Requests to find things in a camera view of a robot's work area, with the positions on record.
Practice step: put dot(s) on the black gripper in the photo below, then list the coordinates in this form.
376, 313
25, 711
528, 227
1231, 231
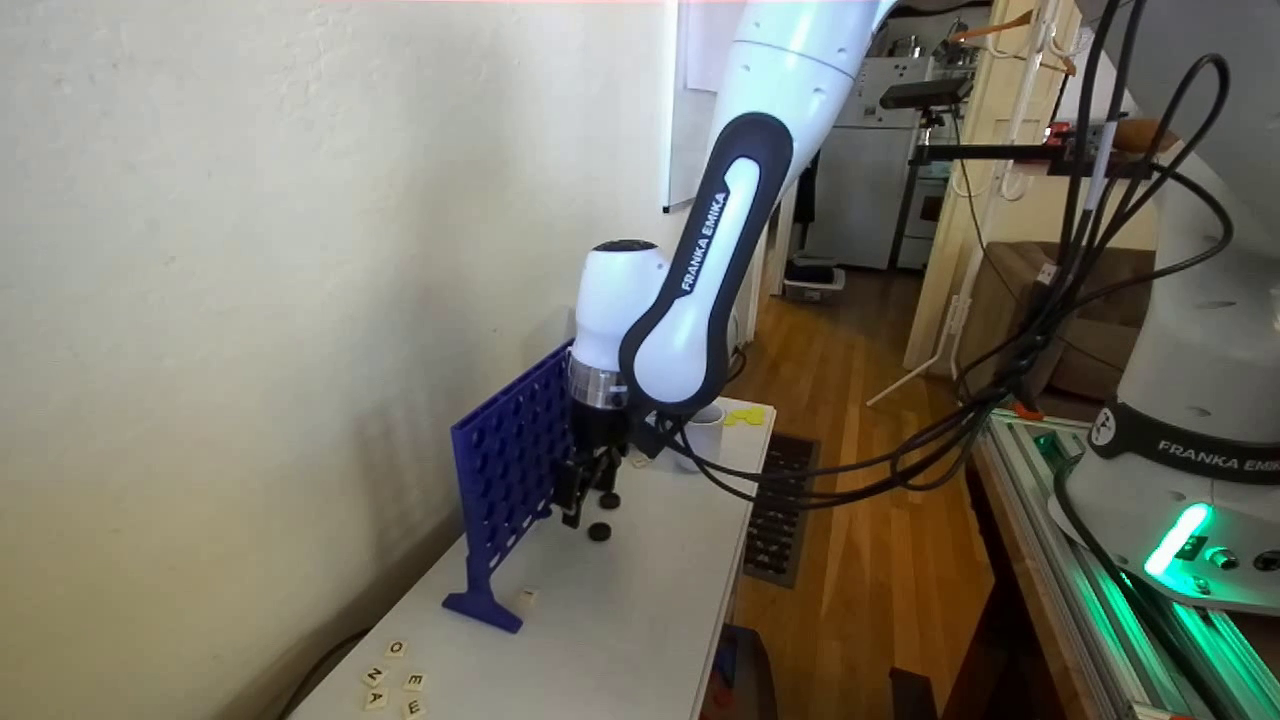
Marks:
603, 433

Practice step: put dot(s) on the dark blue game disc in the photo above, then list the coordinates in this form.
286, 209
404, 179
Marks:
612, 502
603, 530

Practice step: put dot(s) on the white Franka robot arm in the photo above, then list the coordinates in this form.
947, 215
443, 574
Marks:
722, 240

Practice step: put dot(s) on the blue connect four grid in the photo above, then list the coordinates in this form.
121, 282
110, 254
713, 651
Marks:
507, 467

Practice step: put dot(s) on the white letter tile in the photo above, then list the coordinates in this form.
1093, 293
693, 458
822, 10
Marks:
527, 597
399, 651
375, 696
417, 681
375, 675
415, 707

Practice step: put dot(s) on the white shelf table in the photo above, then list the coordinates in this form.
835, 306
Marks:
640, 624

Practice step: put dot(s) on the yellow game disc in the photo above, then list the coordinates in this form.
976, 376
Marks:
755, 408

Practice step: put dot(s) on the black floor vent grille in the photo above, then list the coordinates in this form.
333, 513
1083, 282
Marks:
780, 520

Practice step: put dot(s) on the white kitchen appliance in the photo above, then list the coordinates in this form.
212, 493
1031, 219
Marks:
866, 187

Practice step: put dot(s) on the brown cardboard box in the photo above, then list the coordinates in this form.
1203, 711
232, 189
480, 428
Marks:
999, 301

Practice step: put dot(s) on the white paper sheet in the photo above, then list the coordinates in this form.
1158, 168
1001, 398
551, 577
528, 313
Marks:
706, 55

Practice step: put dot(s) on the cream counter with dark top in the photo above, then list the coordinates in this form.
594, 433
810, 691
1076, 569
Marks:
987, 215

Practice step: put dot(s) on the wooden bowl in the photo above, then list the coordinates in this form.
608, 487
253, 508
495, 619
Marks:
1136, 135

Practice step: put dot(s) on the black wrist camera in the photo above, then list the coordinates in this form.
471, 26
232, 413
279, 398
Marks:
653, 433

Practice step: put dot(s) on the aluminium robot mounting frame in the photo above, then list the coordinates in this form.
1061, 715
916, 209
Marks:
1067, 600

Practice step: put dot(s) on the black camera on stand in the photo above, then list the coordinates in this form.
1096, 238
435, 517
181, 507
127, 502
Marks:
927, 92

